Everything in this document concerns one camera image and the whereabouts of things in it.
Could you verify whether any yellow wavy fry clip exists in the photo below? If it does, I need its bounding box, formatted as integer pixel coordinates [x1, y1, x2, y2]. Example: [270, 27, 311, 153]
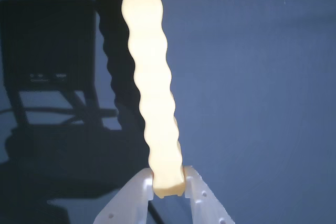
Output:
[115, 0, 187, 199]

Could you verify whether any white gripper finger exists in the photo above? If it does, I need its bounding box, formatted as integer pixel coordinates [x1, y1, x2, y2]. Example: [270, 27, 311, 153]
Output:
[93, 167, 155, 224]
[185, 166, 235, 224]

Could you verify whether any dark grey mat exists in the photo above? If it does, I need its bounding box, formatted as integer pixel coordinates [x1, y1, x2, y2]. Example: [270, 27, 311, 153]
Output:
[0, 0, 336, 224]

